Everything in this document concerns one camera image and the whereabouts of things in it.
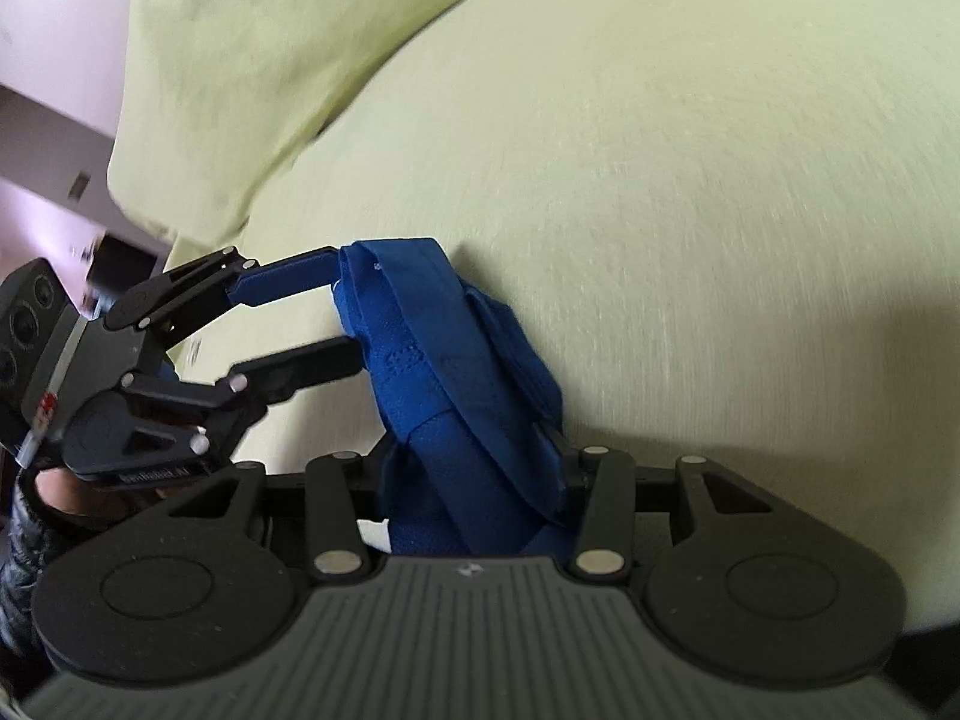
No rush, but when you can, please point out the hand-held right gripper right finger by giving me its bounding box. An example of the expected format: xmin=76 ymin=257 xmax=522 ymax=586
xmin=538 ymin=427 xmax=760 ymax=580

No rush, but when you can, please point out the light green sofa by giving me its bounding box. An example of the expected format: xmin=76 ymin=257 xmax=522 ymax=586
xmin=105 ymin=0 xmax=960 ymax=638

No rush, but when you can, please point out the blue shopping bag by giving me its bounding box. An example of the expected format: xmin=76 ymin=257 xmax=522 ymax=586
xmin=333 ymin=238 xmax=595 ymax=558

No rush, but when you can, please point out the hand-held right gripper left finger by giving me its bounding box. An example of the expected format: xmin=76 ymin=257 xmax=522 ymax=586
xmin=166 ymin=450 xmax=385 ymax=580

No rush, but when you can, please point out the person's left hand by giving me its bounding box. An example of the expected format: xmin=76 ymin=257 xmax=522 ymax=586
xmin=31 ymin=466 xmax=104 ymax=520

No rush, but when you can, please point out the person's left forearm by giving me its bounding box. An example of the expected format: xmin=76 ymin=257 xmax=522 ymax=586
xmin=0 ymin=474 xmax=85 ymax=662

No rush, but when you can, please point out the dark box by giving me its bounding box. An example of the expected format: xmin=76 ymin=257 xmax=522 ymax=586
xmin=86 ymin=234 xmax=160 ymax=295

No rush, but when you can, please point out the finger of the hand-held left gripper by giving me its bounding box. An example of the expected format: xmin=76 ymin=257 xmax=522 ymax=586
xmin=122 ymin=336 xmax=370 ymax=436
xmin=103 ymin=243 xmax=353 ymax=332

